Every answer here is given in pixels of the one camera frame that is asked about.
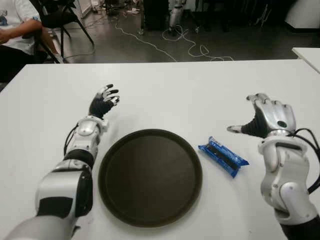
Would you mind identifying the blue Oreo cookie packet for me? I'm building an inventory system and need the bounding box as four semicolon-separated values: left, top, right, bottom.
197;135;250;179

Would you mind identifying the white cable on floor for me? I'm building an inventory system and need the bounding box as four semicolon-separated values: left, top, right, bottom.
113;18;235;62

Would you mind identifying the round dark brown tray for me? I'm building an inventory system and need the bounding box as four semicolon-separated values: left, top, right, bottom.
97;128;203;228

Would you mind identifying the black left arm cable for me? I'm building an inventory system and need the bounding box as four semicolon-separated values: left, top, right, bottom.
63;124;80;156

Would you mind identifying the seated person white shirt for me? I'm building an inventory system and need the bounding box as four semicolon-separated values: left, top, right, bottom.
0;0;63;83

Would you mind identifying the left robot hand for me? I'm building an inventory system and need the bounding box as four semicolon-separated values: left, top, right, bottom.
88;84;120;120

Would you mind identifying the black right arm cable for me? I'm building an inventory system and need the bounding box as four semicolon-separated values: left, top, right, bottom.
287;127;320;195

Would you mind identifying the white side table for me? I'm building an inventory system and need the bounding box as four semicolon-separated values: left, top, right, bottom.
291;46;320;73

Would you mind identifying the white curved panel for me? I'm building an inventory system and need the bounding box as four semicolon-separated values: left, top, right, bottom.
284;0;320;30

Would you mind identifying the white glass cabinet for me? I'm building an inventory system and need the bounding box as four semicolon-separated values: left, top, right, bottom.
74;0;92;18

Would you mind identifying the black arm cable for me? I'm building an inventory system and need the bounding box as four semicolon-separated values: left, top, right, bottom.
63;124;80;156
287;127;320;195

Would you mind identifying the black chair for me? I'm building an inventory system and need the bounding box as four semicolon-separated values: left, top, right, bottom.
29;0;95;63

